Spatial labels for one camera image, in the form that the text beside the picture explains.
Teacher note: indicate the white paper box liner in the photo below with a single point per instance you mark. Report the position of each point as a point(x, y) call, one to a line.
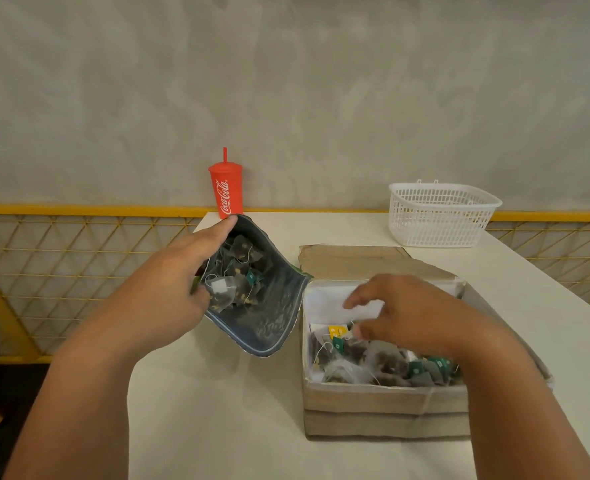
point(325, 304)

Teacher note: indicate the person's left hand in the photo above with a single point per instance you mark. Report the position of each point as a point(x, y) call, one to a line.
point(165, 289)

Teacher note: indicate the yellow tag tea bag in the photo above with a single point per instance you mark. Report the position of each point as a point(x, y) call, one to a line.
point(336, 330)

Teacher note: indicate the white plastic basket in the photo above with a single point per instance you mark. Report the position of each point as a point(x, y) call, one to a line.
point(437, 219)

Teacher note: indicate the brown cardboard box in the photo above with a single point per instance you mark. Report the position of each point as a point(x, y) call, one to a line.
point(375, 412)

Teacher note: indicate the person's right thumb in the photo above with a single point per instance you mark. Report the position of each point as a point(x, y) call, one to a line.
point(367, 328)

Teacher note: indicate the red plastic cup with lid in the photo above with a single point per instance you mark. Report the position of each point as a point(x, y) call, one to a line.
point(226, 192)

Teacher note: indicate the person's right hand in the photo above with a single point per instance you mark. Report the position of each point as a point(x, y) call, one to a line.
point(419, 314)

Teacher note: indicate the silver foil zip pouch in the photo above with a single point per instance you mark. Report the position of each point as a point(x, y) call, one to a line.
point(270, 314)

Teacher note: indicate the person's left thumb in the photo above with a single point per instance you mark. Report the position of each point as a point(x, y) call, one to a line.
point(201, 296)

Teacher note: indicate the pile of pyramid tea bags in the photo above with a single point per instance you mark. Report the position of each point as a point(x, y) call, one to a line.
point(237, 274)
point(390, 367)

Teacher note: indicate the person's left forearm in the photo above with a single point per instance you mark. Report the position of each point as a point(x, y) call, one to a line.
point(85, 394)

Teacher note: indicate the yellow metal mesh railing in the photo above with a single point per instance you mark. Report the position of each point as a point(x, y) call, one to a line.
point(75, 209)

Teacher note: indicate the person's right forearm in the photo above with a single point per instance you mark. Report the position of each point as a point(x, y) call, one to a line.
point(519, 409)

